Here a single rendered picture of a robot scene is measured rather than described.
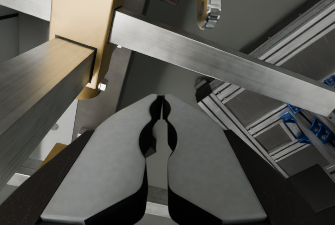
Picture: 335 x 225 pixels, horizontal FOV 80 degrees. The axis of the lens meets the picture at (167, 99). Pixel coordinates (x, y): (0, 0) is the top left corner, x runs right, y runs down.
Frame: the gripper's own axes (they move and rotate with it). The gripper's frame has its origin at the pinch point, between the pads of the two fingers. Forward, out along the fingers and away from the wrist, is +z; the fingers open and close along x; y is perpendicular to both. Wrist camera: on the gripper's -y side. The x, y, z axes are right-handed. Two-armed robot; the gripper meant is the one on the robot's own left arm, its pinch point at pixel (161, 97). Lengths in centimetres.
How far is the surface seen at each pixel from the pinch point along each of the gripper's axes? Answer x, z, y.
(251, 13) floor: 40, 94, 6
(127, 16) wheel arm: -3.3, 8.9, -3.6
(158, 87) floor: -6, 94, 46
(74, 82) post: -6.8, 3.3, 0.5
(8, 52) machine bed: -31.9, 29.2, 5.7
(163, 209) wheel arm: -0.4, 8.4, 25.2
